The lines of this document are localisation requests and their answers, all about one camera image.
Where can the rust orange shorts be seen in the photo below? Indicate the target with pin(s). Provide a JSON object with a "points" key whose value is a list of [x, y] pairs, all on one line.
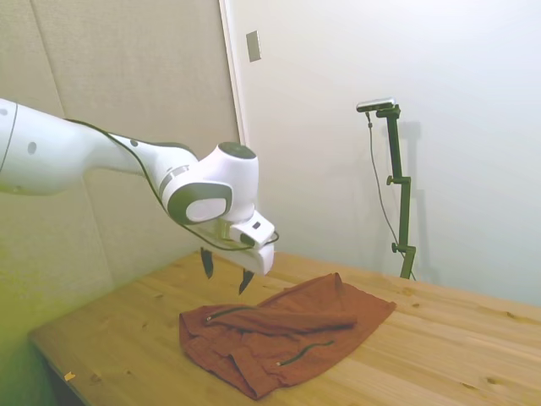
{"points": [[253, 351]]}

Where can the grey wall plate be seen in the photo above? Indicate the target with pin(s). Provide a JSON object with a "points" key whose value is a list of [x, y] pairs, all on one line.
{"points": [[253, 46]]}

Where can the torn orange tape piece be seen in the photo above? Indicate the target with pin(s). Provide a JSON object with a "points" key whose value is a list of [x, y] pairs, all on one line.
{"points": [[69, 375]]}

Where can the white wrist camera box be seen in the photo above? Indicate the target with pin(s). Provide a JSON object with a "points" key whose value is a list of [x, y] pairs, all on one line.
{"points": [[253, 228]]}

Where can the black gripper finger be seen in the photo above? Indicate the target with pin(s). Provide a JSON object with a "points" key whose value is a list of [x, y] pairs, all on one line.
{"points": [[245, 281], [208, 264]]}

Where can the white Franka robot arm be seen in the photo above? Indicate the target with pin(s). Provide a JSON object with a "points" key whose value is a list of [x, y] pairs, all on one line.
{"points": [[42, 156]]}

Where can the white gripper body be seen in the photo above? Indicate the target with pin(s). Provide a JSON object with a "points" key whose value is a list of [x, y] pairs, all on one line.
{"points": [[262, 259]]}

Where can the silver camera on stand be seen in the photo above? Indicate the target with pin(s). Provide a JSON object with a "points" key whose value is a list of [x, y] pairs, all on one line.
{"points": [[376, 104]]}

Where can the white door trim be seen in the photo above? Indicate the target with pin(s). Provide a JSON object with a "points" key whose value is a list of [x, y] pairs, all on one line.
{"points": [[236, 84]]}

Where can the dark green camera stand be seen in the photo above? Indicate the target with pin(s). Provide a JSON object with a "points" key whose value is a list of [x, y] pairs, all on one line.
{"points": [[403, 211]]}

